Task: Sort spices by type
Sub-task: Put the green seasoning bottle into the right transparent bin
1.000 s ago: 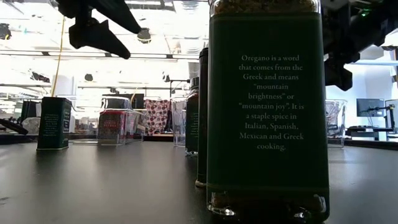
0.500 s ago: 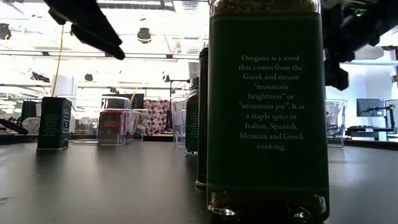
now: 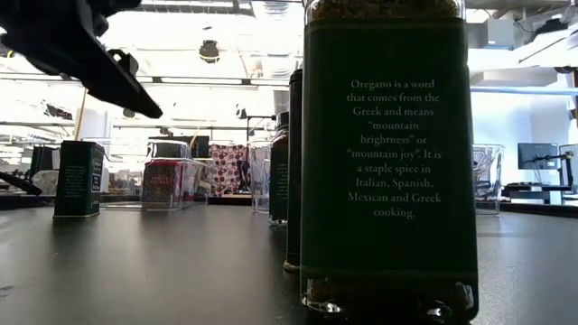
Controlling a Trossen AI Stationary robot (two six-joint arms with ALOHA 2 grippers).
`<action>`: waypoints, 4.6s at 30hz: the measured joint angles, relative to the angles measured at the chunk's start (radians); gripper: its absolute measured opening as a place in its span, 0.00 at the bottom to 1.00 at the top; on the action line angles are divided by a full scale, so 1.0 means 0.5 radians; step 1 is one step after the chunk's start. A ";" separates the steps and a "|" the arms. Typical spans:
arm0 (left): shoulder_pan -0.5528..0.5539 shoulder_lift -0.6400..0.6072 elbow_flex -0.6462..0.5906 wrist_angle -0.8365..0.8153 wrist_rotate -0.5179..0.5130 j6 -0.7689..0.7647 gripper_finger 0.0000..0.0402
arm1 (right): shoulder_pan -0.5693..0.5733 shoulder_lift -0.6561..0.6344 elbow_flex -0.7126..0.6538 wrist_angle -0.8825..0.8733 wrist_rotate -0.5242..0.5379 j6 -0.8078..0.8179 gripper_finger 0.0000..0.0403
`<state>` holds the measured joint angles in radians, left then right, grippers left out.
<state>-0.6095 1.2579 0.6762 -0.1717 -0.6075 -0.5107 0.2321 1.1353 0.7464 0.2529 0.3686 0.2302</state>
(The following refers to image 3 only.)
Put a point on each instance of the black frame strut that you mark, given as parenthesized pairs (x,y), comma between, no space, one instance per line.
(22,184)

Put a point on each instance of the dark green spice tin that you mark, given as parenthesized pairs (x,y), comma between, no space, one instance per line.
(77,180)
(294,180)

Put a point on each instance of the grey crumpled cover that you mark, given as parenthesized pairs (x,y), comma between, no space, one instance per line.
(45,182)

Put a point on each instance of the red white patterned cloth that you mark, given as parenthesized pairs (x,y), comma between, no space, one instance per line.
(228,169)

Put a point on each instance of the black chair back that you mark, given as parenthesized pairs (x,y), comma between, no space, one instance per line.
(43,160)

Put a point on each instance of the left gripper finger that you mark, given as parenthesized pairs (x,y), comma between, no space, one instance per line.
(122,90)

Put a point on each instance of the oregano glass spice jar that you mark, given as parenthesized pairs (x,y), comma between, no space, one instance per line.
(388,135)
(279,180)

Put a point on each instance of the clear plastic bin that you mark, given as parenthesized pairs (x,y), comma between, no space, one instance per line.
(203,189)
(259,180)
(490,180)

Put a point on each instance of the black dome ceiling lamp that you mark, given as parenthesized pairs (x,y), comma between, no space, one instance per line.
(209,52)

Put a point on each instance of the black desk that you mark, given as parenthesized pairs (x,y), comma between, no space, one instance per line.
(524,187)

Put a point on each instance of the black monitor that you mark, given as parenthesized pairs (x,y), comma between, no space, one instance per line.
(537,155)
(201,146)

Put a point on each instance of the black ceiling spotlight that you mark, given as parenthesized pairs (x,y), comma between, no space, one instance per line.
(129,114)
(241,112)

